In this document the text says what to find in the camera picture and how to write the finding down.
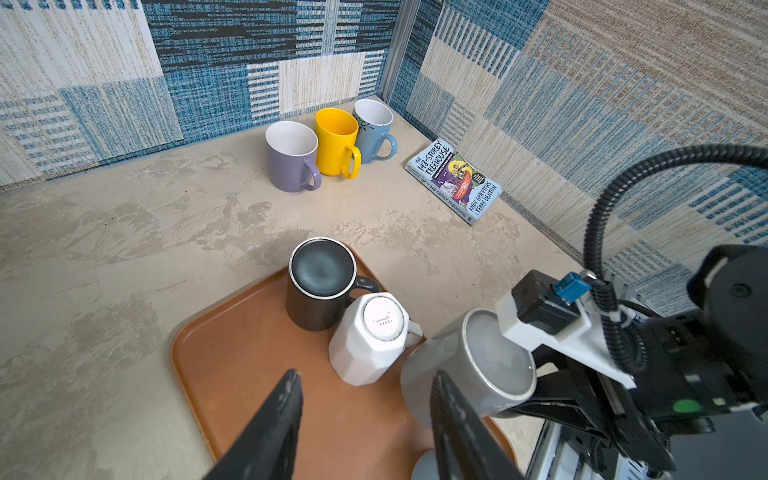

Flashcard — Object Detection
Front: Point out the colourful magazine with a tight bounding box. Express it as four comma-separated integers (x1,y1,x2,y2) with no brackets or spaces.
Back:
405,139,502,225

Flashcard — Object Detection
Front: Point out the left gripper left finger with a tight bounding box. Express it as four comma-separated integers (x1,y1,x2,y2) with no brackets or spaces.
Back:
205,369,303,479

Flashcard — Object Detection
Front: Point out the purple mug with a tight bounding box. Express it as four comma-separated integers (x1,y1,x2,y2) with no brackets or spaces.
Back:
265,121,322,193

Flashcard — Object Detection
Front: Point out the yellow mug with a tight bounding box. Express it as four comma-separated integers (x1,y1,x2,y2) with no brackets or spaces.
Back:
315,107,362,180

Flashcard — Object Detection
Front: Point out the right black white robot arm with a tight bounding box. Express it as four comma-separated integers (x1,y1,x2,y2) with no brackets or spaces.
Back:
497,144,767,478

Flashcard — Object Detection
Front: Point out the black mug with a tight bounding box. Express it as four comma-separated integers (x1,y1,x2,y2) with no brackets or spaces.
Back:
286,237,382,332

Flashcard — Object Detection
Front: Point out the grey mug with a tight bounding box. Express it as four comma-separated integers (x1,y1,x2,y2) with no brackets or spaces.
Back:
400,308,537,427

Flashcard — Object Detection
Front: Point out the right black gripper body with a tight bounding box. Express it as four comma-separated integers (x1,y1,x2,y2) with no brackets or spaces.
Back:
569,358,677,473

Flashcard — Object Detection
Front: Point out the light blue mug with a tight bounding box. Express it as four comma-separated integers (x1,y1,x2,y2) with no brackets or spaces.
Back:
411,450,440,480

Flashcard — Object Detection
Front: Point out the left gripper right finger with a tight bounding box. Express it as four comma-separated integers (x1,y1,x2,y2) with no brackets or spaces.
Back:
430,370,522,479

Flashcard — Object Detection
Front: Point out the brown plastic tray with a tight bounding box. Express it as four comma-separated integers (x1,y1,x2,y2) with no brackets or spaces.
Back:
169,248,517,480

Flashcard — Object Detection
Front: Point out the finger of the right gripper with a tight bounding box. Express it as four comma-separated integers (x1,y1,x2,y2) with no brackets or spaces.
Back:
530,346,576,408
509,400,600,437

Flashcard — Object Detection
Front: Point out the white mug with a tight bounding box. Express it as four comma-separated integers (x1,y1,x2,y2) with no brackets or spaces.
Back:
329,292,423,386

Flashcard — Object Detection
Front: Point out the blue speckled mug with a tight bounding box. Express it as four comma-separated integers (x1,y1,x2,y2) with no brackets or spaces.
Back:
353,99,398,164

